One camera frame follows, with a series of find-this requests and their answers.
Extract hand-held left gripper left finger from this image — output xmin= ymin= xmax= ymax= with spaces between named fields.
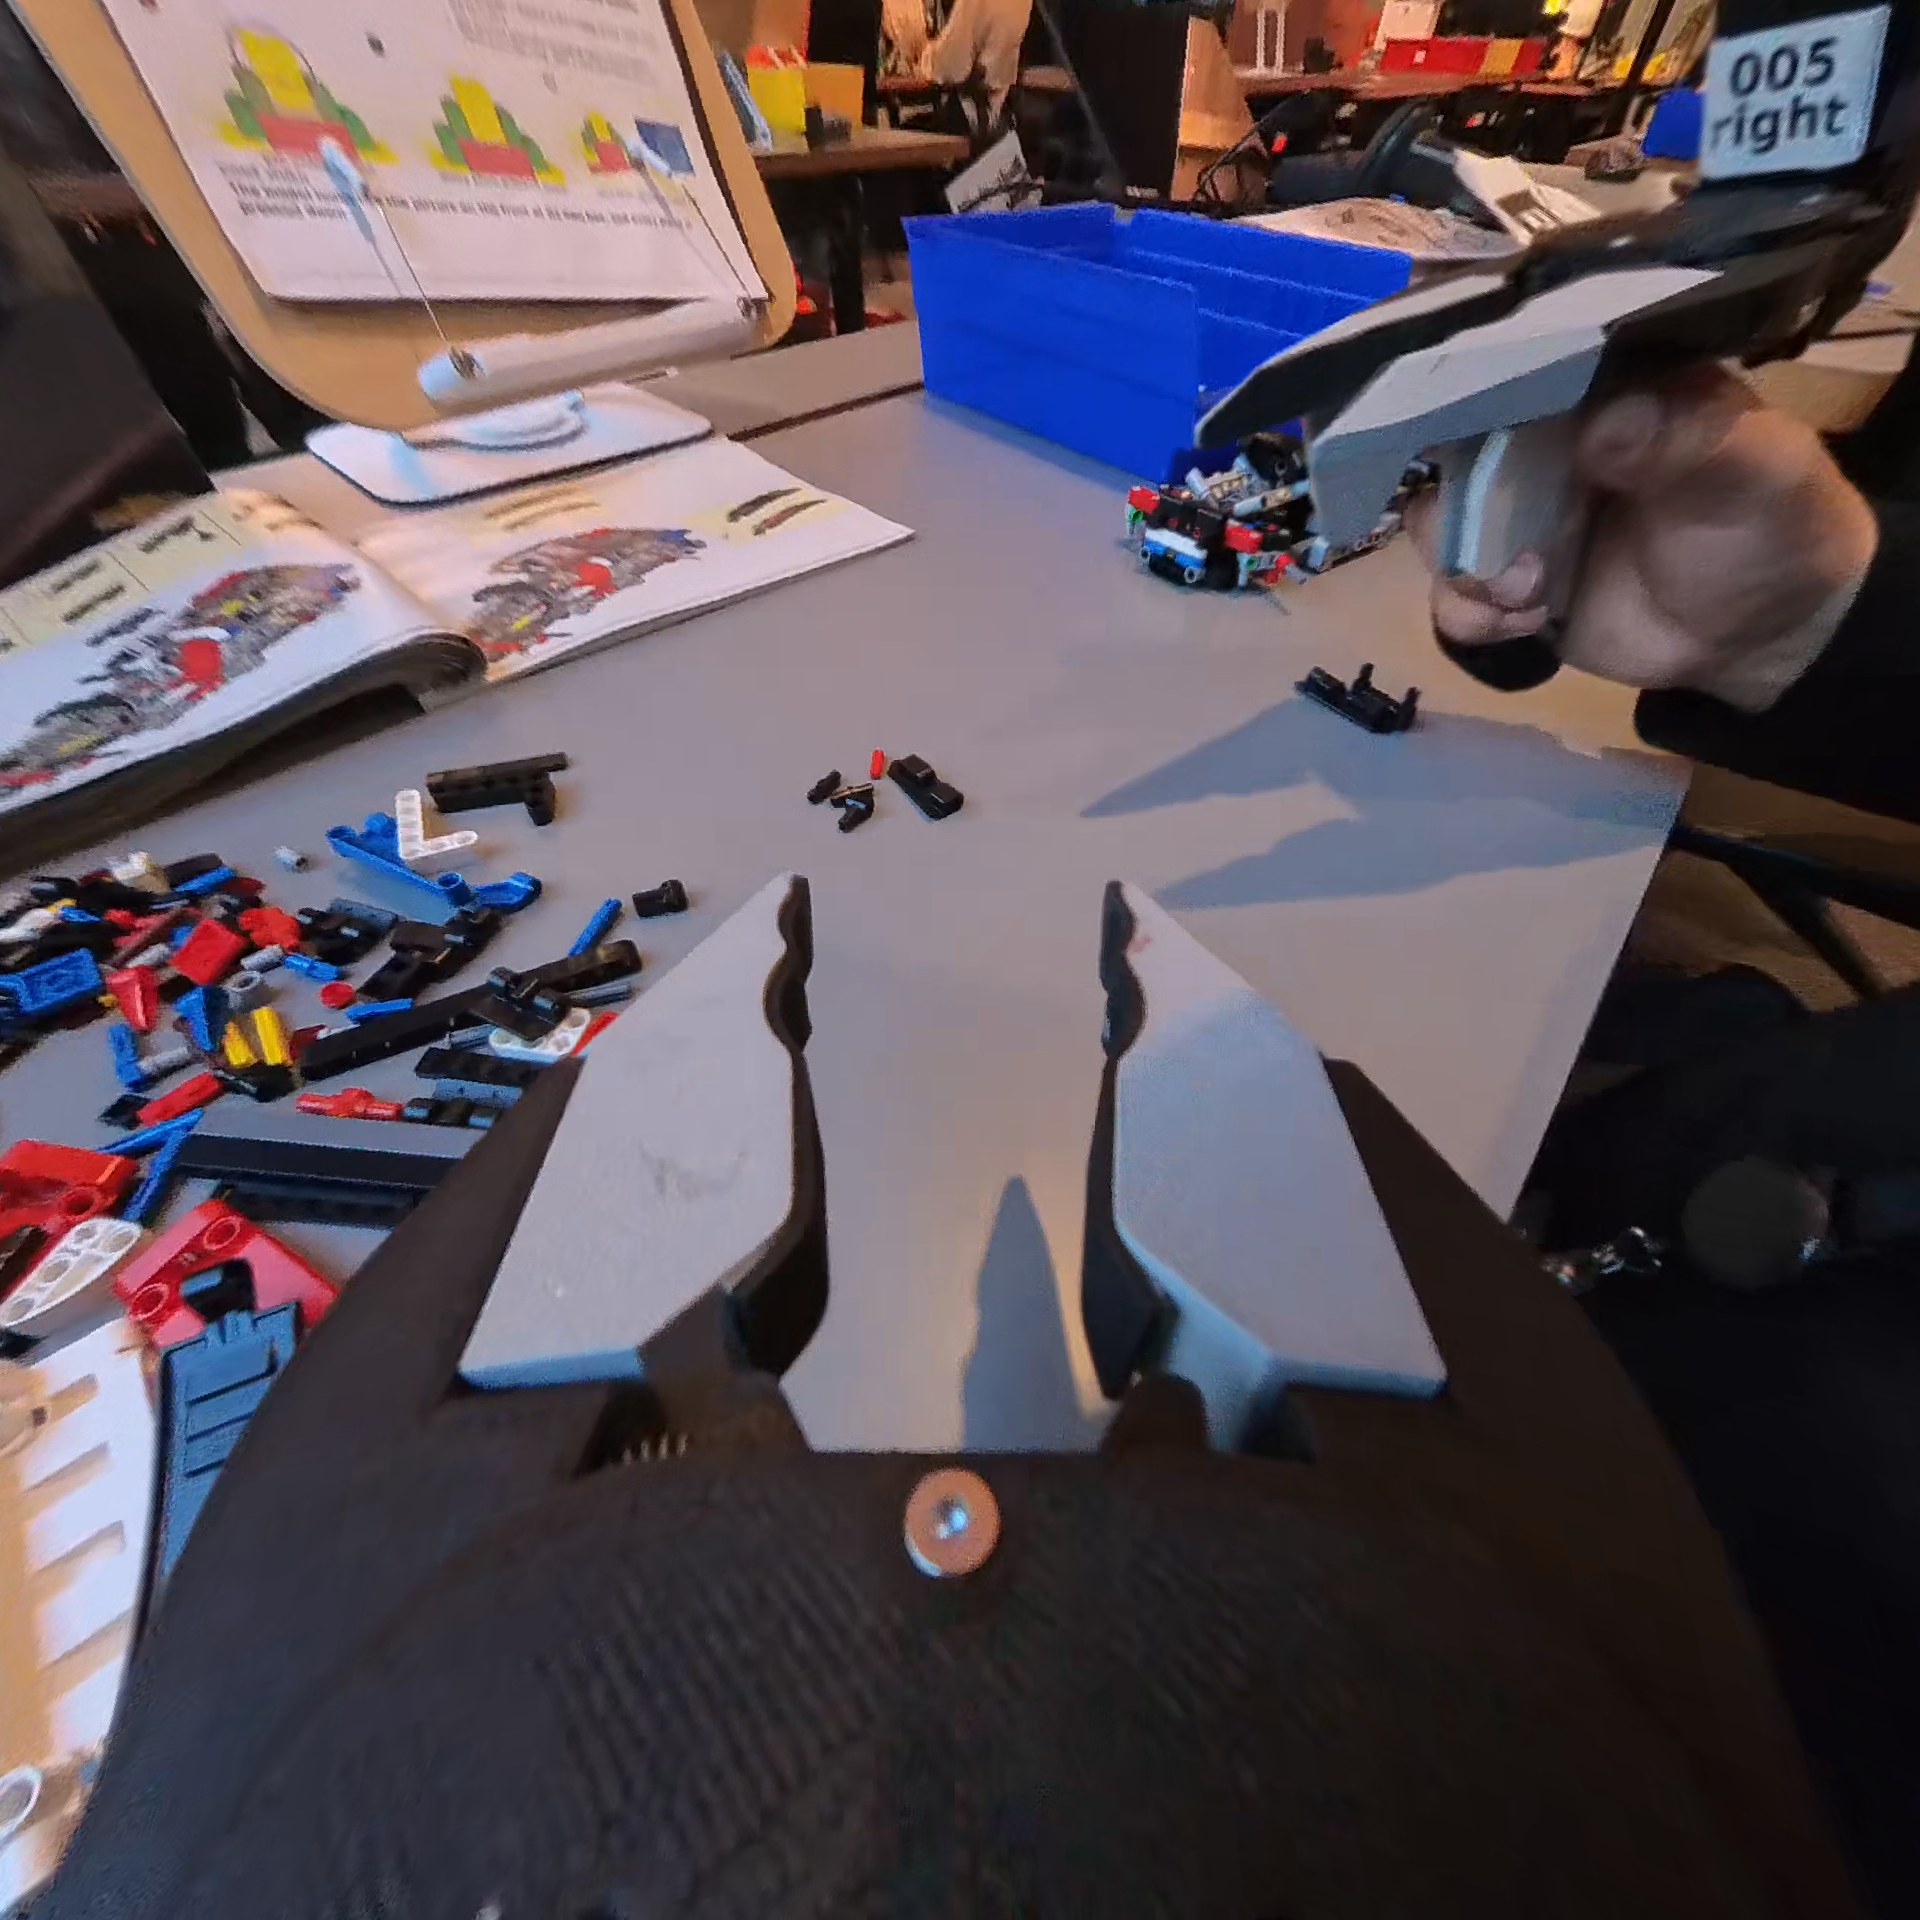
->
xmin=452 ymin=874 xmax=829 ymax=1390

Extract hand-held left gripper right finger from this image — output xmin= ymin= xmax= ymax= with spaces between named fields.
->
xmin=1082 ymin=878 xmax=1448 ymax=1457

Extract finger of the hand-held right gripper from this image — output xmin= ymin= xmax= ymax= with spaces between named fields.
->
xmin=1196 ymin=265 xmax=1720 ymax=448
xmin=1301 ymin=337 xmax=1608 ymax=549

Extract partly built toy car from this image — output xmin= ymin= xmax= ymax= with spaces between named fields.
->
xmin=1124 ymin=431 xmax=1432 ymax=594

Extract pile of toy bricks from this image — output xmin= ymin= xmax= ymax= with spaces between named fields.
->
xmin=0 ymin=752 xmax=691 ymax=1913

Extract person's right forearm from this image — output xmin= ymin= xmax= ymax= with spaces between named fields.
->
xmin=1636 ymin=346 xmax=1920 ymax=828

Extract grey desk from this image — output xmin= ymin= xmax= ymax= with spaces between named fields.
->
xmin=0 ymin=322 xmax=1698 ymax=1457

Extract person's right hand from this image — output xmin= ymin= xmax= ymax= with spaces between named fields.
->
xmin=1423 ymin=360 xmax=1884 ymax=714

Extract printed paper sheet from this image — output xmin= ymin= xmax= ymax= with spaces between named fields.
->
xmin=1244 ymin=197 xmax=1501 ymax=265

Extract black brick assembly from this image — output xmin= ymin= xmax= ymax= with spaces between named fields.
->
xmin=1297 ymin=664 xmax=1422 ymax=736

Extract blue plastic bin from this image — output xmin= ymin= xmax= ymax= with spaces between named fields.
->
xmin=902 ymin=204 xmax=1415 ymax=483

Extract small printed sign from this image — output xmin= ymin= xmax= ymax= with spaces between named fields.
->
xmin=945 ymin=132 xmax=1043 ymax=217

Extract person's dark trousers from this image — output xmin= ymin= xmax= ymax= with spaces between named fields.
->
xmin=1514 ymin=960 xmax=1920 ymax=1920

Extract open instruction booklet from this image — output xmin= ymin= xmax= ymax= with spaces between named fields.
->
xmin=0 ymin=478 xmax=916 ymax=820

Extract wooden document stand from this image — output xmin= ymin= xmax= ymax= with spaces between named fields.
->
xmin=14 ymin=0 xmax=796 ymax=505

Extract printed instruction sheet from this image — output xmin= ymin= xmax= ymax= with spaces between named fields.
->
xmin=97 ymin=0 xmax=766 ymax=309

